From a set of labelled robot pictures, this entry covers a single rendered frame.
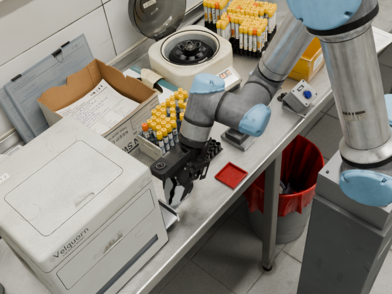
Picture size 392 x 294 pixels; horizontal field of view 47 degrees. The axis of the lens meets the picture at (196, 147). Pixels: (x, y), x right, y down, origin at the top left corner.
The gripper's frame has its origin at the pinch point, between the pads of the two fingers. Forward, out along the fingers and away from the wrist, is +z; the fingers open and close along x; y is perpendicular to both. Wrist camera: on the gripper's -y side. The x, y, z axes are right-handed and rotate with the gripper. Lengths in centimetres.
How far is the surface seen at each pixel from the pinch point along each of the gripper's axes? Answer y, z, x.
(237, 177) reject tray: 20.1, -6.4, -5.7
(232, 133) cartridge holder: 29.8, -13.4, 5.2
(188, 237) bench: 0.6, 5.1, -7.7
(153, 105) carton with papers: 14.4, -16.0, 25.1
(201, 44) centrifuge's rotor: 43, -31, 34
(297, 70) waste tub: 57, -32, 4
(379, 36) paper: 90, -48, -8
